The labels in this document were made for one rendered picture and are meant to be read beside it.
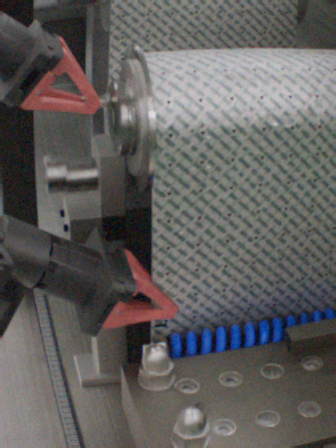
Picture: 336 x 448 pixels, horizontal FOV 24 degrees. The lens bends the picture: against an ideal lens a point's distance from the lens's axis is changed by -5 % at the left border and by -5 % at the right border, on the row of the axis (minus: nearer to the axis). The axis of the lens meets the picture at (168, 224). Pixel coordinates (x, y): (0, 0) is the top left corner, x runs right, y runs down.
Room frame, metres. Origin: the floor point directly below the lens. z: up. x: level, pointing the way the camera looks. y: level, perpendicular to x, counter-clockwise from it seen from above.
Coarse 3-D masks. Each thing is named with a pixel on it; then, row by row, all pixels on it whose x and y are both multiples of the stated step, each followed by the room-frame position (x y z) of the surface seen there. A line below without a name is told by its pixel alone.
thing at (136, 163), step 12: (132, 60) 0.73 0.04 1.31; (120, 72) 0.76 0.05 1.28; (132, 72) 0.70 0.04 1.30; (132, 84) 0.70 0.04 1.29; (144, 108) 0.67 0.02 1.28; (144, 120) 0.67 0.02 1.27; (144, 132) 0.66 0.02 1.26; (144, 144) 0.66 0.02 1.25; (132, 156) 0.70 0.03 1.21; (144, 156) 0.67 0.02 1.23; (132, 168) 0.70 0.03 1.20
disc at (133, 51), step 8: (128, 48) 0.75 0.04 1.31; (136, 48) 0.72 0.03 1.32; (128, 56) 0.75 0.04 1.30; (136, 56) 0.71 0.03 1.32; (144, 56) 0.70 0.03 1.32; (136, 64) 0.71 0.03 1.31; (144, 64) 0.69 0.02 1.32; (144, 72) 0.68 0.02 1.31; (144, 80) 0.68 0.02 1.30; (144, 88) 0.68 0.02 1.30; (152, 88) 0.67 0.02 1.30; (144, 96) 0.68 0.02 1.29; (152, 96) 0.66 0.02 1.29; (152, 104) 0.66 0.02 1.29; (152, 112) 0.66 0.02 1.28; (152, 120) 0.65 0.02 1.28; (152, 128) 0.65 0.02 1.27; (152, 136) 0.65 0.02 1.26; (152, 144) 0.65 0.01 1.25; (152, 152) 0.65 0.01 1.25; (152, 160) 0.65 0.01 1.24; (144, 168) 0.67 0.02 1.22; (152, 168) 0.65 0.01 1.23; (136, 176) 0.71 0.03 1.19; (144, 176) 0.67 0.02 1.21; (152, 176) 0.66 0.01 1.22; (136, 184) 0.71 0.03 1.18; (144, 184) 0.67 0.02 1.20; (144, 192) 0.68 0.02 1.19
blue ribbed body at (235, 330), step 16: (288, 320) 0.68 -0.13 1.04; (304, 320) 0.68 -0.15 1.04; (320, 320) 0.68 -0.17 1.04; (176, 336) 0.65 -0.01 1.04; (192, 336) 0.65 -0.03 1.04; (208, 336) 0.65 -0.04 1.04; (224, 336) 0.65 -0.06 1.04; (240, 336) 0.65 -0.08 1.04; (256, 336) 0.66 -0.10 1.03; (272, 336) 0.67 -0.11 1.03; (176, 352) 0.63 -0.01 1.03; (192, 352) 0.63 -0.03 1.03; (208, 352) 0.64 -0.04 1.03
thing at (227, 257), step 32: (192, 192) 0.67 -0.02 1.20; (224, 192) 0.68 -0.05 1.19; (256, 192) 0.69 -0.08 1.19; (288, 192) 0.69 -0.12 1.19; (320, 192) 0.70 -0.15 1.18; (160, 224) 0.66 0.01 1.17; (192, 224) 0.67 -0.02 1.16; (224, 224) 0.68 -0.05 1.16; (256, 224) 0.69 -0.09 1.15; (288, 224) 0.69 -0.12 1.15; (320, 224) 0.70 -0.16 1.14; (160, 256) 0.66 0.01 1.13; (192, 256) 0.67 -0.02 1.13; (224, 256) 0.68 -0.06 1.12; (256, 256) 0.69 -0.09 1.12; (288, 256) 0.70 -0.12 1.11; (320, 256) 0.70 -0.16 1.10; (160, 288) 0.66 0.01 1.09; (192, 288) 0.67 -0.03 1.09; (224, 288) 0.68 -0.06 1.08; (256, 288) 0.69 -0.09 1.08; (288, 288) 0.70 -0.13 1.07; (320, 288) 0.71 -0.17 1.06; (160, 320) 0.66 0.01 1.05; (192, 320) 0.67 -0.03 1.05; (224, 320) 0.68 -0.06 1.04; (256, 320) 0.69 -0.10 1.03
